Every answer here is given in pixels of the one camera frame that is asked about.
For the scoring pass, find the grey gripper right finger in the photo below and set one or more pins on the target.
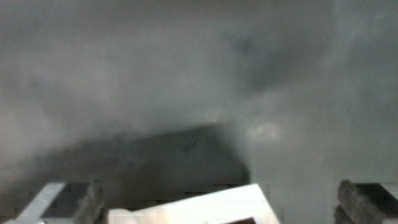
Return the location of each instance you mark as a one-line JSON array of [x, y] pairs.
[[366, 203]]

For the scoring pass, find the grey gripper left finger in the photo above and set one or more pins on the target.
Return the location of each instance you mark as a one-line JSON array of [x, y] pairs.
[[66, 204]]

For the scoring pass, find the white front drawer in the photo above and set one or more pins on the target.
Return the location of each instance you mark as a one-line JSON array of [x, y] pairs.
[[226, 207]]

